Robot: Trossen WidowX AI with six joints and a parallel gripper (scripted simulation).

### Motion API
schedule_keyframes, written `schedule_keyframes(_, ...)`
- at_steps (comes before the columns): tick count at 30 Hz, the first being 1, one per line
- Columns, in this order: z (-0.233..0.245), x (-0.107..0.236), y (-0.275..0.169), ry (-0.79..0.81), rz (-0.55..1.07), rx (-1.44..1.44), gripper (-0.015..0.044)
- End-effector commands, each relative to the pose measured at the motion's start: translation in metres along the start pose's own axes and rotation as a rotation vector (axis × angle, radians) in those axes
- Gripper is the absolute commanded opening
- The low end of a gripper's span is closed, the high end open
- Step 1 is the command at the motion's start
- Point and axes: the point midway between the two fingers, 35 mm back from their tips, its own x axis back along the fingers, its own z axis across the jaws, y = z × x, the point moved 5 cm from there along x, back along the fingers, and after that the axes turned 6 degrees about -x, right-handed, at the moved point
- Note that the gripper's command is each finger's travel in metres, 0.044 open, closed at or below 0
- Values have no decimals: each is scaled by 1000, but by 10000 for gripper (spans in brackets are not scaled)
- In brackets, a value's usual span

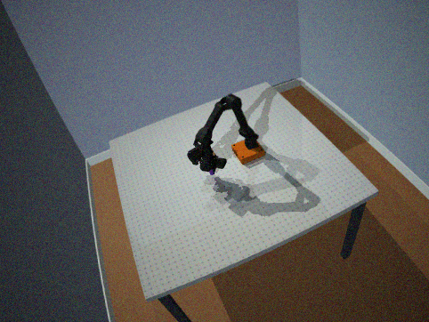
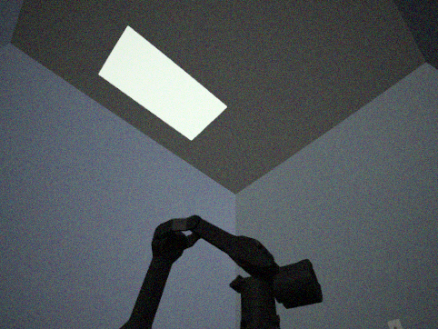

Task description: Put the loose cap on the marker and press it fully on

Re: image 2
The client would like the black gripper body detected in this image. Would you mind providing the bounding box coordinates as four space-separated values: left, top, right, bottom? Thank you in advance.
241 307 280 329

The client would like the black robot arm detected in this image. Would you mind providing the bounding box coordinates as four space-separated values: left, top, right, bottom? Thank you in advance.
119 215 323 329

